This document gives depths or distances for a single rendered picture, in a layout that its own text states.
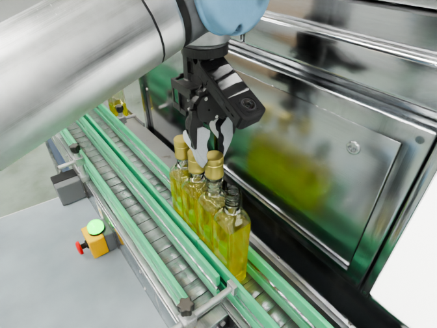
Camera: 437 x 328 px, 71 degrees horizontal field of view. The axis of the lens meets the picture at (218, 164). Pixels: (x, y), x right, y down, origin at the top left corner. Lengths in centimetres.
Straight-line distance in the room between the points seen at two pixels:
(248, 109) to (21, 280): 81
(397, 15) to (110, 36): 35
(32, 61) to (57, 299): 80
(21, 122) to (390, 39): 42
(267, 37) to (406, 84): 24
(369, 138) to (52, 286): 85
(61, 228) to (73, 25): 94
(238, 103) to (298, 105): 15
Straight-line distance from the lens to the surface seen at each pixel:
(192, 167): 61
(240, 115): 42
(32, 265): 106
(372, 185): 52
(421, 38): 46
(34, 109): 22
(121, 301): 90
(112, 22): 23
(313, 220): 64
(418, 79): 44
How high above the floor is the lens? 151
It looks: 37 degrees down
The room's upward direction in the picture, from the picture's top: straight up
